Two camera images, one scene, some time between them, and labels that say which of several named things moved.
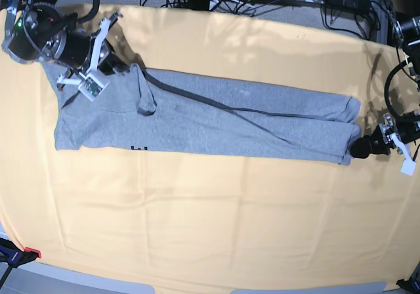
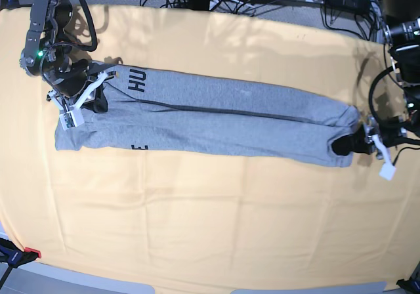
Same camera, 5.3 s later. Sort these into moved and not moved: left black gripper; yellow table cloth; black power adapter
Moved: left black gripper
Not moved: yellow table cloth; black power adapter
